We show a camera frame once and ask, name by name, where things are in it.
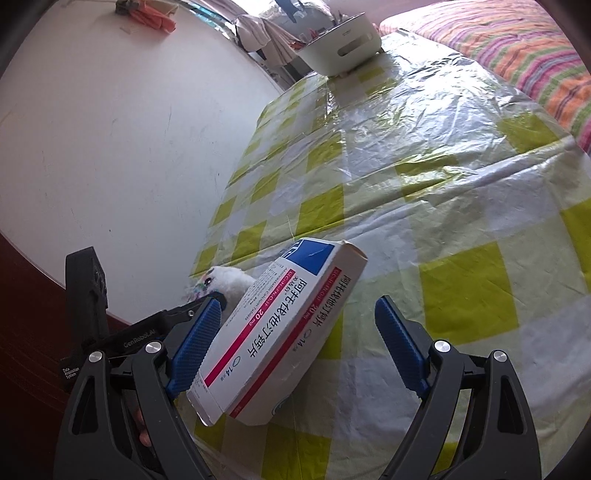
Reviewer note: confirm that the orange cloth on wall hook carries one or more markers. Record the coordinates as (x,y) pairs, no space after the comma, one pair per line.
(152,16)

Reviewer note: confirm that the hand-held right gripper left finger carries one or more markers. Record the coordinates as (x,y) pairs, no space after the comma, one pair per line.
(194,341)

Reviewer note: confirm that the beige striped curtain tied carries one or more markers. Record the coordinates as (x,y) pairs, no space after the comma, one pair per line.
(272,46)

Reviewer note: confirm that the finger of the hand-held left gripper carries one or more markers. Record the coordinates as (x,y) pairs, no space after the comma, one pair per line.
(194,310)

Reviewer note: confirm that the white fluffy item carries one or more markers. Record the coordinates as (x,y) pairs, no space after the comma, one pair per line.
(231,281)

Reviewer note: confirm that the white plastic storage basket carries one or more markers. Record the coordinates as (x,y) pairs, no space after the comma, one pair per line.
(341,50)

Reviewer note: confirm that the white red medicine box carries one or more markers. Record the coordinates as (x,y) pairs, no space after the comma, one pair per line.
(286,323)

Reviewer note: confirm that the white appliance with lace cover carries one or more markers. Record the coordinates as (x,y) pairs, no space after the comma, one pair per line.
(318,11)

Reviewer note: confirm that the striped bed cover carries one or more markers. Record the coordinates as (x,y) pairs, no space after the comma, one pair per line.
(508,41)

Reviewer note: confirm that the black hanging garment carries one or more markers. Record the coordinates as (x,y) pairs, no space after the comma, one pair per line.
(288,7)

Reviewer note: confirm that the dark red wooden door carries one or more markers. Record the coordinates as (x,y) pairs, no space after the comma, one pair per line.
(27,300)

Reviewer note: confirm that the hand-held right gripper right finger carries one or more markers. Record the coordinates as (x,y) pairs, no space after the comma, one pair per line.
(399,341)

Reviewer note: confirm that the person's left hand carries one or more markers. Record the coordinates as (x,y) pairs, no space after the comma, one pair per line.
(141,415)

